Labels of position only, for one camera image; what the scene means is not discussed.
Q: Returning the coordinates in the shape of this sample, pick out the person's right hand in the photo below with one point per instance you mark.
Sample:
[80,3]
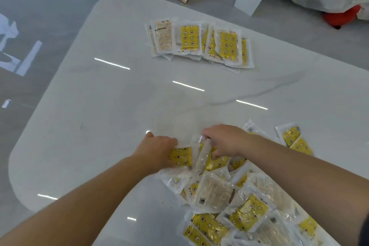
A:
[230,140]

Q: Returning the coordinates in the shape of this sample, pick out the person's left hand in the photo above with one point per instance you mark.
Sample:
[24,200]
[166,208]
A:
[152,152]

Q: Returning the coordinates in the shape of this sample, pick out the person's left fingers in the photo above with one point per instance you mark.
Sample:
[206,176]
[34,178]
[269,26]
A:
[171,144]

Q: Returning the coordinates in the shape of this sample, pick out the person's right fingers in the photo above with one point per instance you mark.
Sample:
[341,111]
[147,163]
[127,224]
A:
[210,136]

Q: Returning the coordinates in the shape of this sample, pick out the yellow patterned snack packet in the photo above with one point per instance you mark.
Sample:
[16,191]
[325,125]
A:
[215,163]
[182,157]

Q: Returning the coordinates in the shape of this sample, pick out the person's right forearm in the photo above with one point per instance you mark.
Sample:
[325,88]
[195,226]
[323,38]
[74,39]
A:
[311,179]

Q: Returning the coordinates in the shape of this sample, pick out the person's left forearm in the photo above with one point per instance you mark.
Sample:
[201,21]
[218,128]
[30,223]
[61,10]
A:
[75,205]

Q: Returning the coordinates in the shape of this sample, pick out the pile of yellow clear sachets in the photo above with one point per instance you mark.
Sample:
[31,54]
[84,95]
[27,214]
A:
[248,208]

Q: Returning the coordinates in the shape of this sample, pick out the row of yellow clear sachets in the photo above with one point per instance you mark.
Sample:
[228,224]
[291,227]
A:
[190,38]

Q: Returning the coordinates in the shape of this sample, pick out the red round object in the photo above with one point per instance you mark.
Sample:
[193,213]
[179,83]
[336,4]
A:
[341,17]

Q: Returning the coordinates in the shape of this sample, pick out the person's dark clothing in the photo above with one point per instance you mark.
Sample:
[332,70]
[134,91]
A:
[365,231]

